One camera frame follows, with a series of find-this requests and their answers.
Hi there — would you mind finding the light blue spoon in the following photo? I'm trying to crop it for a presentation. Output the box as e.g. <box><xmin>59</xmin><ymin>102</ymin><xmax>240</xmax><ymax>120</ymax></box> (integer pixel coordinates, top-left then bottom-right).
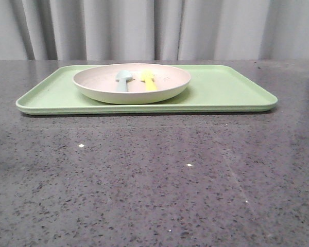
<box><xmin>116</xmin><ymin>70</ymin><xmax>132</xmax><ymax>92</ymax></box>

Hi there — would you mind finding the beige round plate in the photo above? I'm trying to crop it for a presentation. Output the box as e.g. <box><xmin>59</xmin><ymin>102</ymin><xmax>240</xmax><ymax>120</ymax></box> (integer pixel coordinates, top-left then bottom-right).
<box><xmin>73</xmin><ymin>63</ymin><xmax>191</xmax><ymax>104</ymax></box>

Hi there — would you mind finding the yellow fork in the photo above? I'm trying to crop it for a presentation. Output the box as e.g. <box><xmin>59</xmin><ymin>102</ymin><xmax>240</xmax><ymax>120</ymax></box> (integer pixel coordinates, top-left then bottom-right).
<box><xmin>141</xmin><ymin>70</ymin><xmax>157</xmax><ymax>91</ymax></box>

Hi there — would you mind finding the light green plastic tray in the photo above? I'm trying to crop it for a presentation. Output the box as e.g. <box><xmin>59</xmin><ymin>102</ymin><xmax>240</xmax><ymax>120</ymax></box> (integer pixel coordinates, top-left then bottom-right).
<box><xmin>16</xmin><ymin>65</ymin><xmax>278</xmax><ymax>115</ymax></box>

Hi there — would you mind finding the grey pleated curtain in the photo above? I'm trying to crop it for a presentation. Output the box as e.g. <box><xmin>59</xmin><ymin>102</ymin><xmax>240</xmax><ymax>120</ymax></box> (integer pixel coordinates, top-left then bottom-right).
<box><xmin>0</xmin><ymin>1</ymin><xmax>309</xmax><ymax>61</ymax></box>

